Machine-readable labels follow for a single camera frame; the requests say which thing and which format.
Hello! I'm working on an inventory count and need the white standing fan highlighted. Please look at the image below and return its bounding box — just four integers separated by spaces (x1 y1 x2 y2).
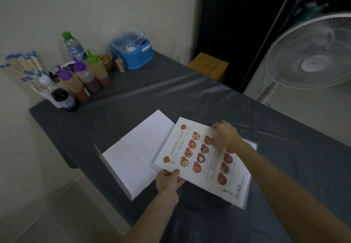
256 13 351 107

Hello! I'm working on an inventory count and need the small white-capped bottle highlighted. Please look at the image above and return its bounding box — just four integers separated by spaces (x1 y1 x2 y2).
38 74 54 87

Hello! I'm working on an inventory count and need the purple-capped squeeze sauce bottle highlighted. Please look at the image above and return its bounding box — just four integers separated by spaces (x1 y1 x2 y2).
73 57 102 95
56 65 90 103

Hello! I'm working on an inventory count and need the green-capped water bottle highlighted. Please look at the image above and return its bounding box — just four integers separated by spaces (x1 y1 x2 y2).
62 31 88 62

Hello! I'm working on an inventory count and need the printed food menu sheet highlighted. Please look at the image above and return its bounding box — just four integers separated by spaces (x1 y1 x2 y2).
154 117 258 210

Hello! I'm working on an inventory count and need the person's right forearm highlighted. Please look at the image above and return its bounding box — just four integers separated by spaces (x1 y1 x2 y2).
232 139 351 243

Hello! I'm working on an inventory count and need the bundle of wrapped chopsticks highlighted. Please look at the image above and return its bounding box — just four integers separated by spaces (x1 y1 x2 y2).
0 51 51 91

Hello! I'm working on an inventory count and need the wooden toothpick holder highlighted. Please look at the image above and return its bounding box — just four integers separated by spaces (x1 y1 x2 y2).
115 57 126 73

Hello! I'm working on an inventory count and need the white condiment holder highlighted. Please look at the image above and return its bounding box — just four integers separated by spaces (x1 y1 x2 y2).
31 62 76 108

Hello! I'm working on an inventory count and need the blank white paper sheet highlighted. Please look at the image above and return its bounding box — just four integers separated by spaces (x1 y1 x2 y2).
101 110 176 201

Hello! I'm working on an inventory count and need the person's left hand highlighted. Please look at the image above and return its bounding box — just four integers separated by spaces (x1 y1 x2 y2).
155 169 186 197

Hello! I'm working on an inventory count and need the clear acrylic menu holder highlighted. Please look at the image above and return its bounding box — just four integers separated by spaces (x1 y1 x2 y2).
94 139 258 210

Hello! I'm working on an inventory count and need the person's right hand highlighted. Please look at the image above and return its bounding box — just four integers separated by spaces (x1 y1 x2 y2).
205 120 244 149

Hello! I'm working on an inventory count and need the blue box with clear lid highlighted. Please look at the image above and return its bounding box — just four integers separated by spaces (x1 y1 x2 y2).
110 32 154 70

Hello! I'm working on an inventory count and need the dark soy sauce bottle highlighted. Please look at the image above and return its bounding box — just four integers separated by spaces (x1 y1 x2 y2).
51 88 79 112

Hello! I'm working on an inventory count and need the grey tablecloth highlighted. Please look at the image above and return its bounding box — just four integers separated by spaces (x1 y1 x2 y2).
29 50 351 243

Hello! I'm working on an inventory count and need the person's left forearm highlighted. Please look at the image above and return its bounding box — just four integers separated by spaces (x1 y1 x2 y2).
121 192 180 243

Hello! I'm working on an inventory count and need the green-capped squeeze sauce bottle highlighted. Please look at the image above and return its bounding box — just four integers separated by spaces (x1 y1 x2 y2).
86 49 112 88

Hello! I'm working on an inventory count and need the brown ceramic jar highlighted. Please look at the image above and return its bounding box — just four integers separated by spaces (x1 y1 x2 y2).
97 54 113 71

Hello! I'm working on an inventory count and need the wooden stool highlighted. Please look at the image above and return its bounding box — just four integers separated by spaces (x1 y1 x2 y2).
188 52 229 83

